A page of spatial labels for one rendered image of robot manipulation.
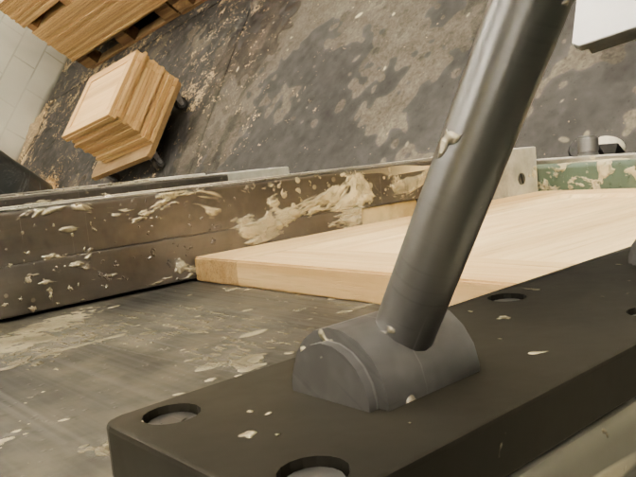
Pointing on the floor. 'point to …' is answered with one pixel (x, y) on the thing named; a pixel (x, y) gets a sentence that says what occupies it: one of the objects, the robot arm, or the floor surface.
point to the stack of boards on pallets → (92, 23)
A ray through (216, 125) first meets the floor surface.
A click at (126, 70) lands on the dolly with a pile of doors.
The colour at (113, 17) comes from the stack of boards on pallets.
